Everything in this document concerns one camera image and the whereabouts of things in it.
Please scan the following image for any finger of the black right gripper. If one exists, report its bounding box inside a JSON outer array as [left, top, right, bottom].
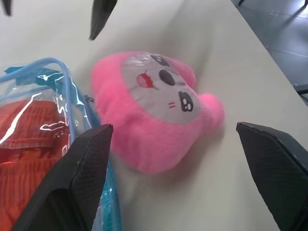
[[0, 0, 12, 17], [88, 0, 119, 41]]

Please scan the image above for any black chair base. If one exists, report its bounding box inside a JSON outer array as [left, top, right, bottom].
[[294, 83, 308, 107]]

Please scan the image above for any pink plush toy with face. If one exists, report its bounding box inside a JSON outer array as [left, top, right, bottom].
[[91, 51, 226, 175]]

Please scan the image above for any clear plastic pouch blue trim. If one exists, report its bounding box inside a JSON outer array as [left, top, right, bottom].
[[0, 57, 118, 231]]

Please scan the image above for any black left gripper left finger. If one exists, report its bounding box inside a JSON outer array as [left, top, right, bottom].
[[11, 123, 115, 231]]

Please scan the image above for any orange cloth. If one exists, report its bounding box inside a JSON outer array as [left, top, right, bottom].
[[0, 100, 73, 231]]

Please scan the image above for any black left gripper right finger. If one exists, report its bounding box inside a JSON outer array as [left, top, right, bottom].
[[236, 121, 308, 231]]

